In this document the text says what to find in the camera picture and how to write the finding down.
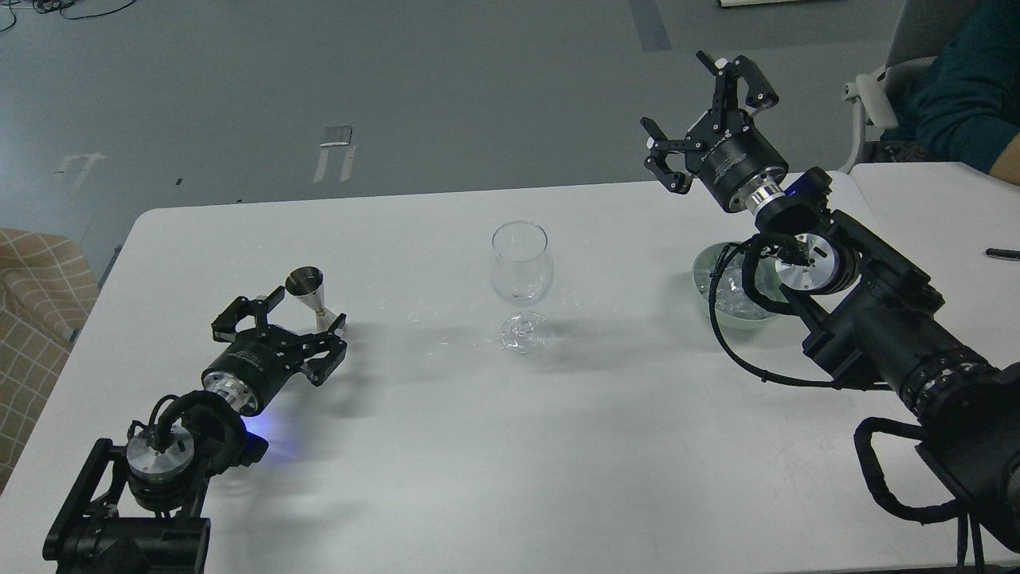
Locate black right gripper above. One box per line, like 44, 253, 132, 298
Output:
640, 51, 788, 214

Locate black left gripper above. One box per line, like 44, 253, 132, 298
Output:
202, 285, 347, 417

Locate steel cocktail jigger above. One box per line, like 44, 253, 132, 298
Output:
284, 266, 347, 338

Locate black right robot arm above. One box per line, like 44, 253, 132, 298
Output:
641, 51, 1019, 573

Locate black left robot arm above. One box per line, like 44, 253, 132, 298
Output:
41, 266, 347, 573

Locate green bowl of ice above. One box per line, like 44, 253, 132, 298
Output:
692, 242, 780, 329

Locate clear wine glass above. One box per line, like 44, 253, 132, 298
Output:
489, 219, 554, 355

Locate white office chair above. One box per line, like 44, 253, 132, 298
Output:
839, 1, 979, 174

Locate seated person in teal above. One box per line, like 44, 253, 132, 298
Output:
872, 1, 1019, 185

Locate black pen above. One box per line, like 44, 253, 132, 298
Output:
984, 248, 1020, 261

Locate black floor cables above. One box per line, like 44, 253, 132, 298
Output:
0, 0, 138, 33

